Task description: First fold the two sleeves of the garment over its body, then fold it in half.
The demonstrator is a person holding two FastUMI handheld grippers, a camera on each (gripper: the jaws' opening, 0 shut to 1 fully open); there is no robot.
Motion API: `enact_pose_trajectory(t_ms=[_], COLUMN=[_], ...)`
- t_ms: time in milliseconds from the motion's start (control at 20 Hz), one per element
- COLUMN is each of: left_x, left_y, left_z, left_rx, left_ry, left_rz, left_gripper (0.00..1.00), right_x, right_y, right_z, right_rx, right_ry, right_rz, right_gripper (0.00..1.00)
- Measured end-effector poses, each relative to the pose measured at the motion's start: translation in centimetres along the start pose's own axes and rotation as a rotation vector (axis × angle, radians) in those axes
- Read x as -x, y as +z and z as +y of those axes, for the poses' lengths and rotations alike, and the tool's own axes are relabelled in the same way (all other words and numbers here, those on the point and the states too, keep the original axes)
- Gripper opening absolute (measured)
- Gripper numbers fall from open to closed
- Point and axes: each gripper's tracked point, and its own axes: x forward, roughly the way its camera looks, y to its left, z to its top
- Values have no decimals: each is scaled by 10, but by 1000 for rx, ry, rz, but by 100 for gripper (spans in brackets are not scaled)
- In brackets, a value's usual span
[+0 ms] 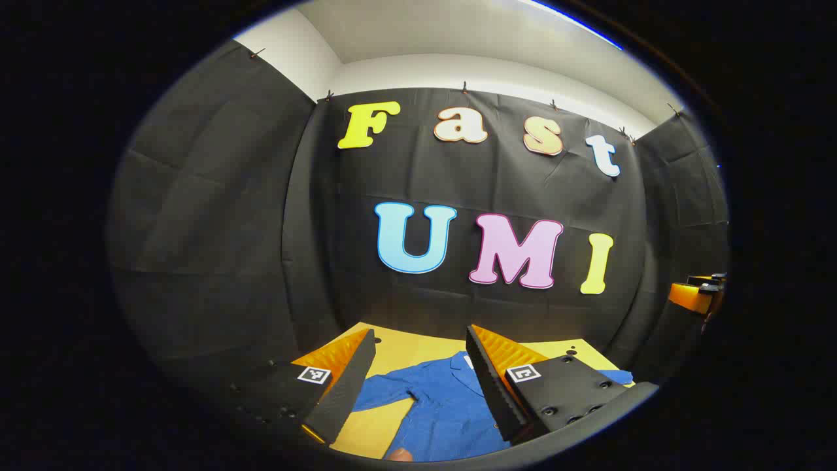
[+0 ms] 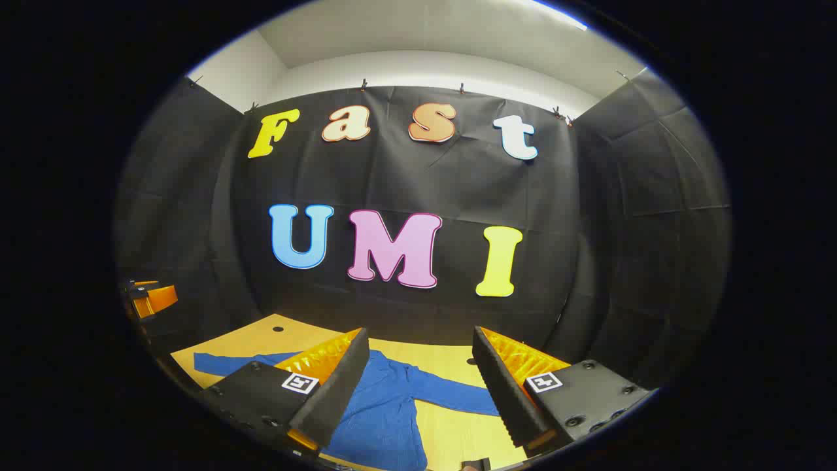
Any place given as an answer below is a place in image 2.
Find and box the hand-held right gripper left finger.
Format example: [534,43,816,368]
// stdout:
[198,327,371,453]

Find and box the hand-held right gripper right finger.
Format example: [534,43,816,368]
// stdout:
[471,325,655,452]

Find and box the blue button shirt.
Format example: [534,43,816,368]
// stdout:
[194,349,501,471]

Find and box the black backdrop cloth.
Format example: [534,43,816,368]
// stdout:
[112,65,732,393]

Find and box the row of black cloth clips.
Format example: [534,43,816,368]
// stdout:
[188,71,632,126]

